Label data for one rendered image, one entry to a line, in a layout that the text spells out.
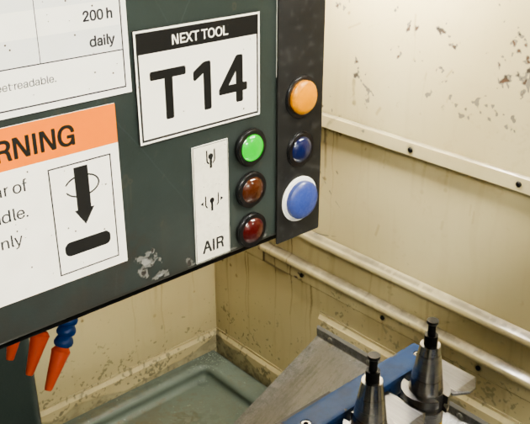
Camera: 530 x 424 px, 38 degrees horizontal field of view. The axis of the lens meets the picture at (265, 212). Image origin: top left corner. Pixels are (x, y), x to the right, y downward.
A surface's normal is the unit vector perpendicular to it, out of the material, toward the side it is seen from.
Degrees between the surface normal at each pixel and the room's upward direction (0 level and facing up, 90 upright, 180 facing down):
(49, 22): 90
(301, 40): 90
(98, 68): 90
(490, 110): 90
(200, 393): 0
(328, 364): 24
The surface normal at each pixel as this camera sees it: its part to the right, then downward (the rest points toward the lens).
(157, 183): 0.66, 0.31
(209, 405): 0.00, -0.91
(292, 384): -0.31, -0.71
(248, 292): -0.75, 0.28
